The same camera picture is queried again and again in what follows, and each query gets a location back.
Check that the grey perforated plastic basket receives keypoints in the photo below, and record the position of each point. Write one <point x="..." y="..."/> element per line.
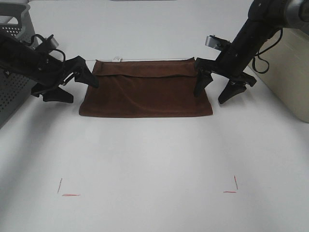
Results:
<point x="15" y="89"/>

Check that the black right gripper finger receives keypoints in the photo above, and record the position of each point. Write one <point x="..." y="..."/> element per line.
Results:
<point x="232" y="89"/>
<point x="203" y="79"/>

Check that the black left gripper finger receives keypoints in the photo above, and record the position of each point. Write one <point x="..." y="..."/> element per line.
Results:
<point x="77" y="69"/>
<point x="58" y="95"/>

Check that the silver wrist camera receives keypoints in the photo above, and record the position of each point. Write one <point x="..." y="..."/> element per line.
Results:
<point x="51" y="42"/>
<point x="216" y="43"/>

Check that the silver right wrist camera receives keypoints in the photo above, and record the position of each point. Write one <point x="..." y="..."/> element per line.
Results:
<point x="216" y="43"/>

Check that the brown towel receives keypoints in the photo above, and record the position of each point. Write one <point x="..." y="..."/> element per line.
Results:
<point x="137" y="89"/>

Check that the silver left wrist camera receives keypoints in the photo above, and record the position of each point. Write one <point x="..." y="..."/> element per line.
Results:
<point x="51" y="42"/>

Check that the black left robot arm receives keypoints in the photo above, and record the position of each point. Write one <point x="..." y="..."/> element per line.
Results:
<point x="10" y="46"/>

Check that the beige storage bin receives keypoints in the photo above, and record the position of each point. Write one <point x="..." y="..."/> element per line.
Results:
<point x="285" y="70"/>

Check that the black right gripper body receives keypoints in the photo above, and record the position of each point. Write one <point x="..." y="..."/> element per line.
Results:
<point x="230" y="63"/>

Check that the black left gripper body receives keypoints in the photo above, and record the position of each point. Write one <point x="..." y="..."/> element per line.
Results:
<point x="47" y="71"/>

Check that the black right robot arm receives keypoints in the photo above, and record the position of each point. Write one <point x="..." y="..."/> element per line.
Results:
<point x="265" y="18"/>

